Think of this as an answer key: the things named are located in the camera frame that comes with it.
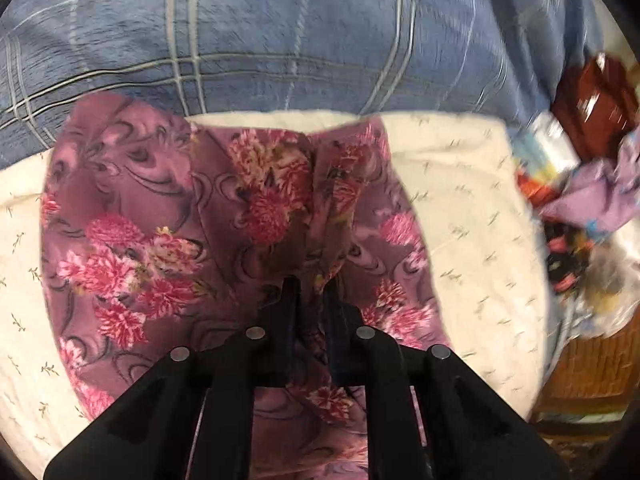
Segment cream patterned pillow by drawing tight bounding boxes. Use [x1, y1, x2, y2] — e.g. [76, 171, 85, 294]
[1, 112, 549, 478]

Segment colourful printed package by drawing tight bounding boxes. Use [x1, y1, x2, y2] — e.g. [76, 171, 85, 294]
[509, 112, 580, 208]

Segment wicker basket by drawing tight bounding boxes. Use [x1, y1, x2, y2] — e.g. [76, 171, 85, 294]
[529, 314, 639, 442]

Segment purple floral garment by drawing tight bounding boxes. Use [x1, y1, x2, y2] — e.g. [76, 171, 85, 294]
[40, 93, 447, 479]

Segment dark floral cloth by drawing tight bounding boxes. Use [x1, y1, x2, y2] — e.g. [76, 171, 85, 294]
[544, 221, 596, 295]

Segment blue plaid bed cover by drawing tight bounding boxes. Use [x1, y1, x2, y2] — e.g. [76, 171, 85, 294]
[1, 0, 602, 166]

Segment lilac cloth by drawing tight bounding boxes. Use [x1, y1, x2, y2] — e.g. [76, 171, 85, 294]
[537, 128, 639, 235]

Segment maroon plastic bag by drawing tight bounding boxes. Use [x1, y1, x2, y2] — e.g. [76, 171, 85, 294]
[551, 52, 639, 162]

